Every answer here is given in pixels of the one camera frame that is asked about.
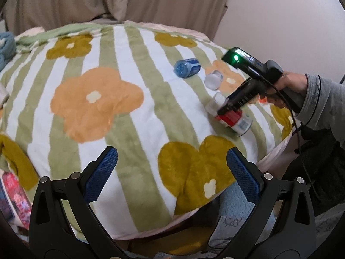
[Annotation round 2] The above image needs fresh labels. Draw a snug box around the red labelled plastic cup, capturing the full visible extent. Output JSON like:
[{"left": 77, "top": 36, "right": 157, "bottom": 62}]
[{"left": 205, "top": 92, "right": 253, "bottom": 137}]

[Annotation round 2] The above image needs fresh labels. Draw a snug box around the grey sleeved forearm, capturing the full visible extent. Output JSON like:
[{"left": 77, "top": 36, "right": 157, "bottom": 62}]
[{"left": 297, "top": 74, "right": 345, "bottom": 148}]

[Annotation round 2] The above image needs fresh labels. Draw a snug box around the clear small plastic cup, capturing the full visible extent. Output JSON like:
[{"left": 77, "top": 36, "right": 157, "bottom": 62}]
[{"left": 204, "top": 70, "right": 223, "bottom": 91}]

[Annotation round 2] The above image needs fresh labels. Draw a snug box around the blue plastic cup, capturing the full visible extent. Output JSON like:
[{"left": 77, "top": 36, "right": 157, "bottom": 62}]
[{"left": 174, "top": 58, "right": 201, "bottom": 78}]

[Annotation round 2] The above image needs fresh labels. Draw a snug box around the person's right hand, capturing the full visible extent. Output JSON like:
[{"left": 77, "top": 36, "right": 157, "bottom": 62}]
[{"left": 260, "top": 71, "right": 307, "bottom": 109}]

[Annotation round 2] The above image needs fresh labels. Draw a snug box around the colourful printed package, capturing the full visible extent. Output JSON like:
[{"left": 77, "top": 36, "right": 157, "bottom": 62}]
[{"left": 1, "top": 171, "right": 31, "bottom": 230}]

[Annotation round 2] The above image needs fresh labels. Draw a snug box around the light blue towel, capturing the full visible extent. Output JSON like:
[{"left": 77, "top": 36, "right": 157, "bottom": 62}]
[{"left": 207, "top": 181, "right": 278, "bottom": 251}]

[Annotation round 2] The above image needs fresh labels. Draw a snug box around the beige curtain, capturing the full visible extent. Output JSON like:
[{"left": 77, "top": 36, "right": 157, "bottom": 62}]
[{"left": 1, "top": 0, "right": 227, "bottom": 38}]

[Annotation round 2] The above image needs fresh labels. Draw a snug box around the floral striped green blanket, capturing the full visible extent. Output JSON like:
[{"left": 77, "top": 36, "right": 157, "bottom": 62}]
[{"left": 1, "top": 24, "right": 292, "bottom": 240}]

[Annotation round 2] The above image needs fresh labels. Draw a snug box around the blue fabric at left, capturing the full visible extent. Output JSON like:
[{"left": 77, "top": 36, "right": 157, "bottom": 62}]
[{"left": 0, "top": 32, "right": 16, "bottom": 71}]

